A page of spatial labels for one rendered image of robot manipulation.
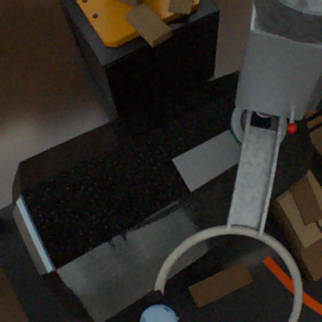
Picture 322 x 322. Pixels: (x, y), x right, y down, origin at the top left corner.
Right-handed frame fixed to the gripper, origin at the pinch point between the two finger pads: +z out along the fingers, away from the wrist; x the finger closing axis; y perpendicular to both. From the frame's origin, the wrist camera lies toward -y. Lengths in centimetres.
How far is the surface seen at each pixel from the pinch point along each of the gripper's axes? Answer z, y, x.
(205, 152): 1, -53, 32
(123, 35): 0, -115, 18
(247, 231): -6.8, -19.2, 35.2
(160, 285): -8.0, -10.7, 3.0
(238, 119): -2, -60, 48
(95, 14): -1, -131, 9
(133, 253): 10.6, -27.5, -2.9
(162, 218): 5.0, -35.6, 10.6
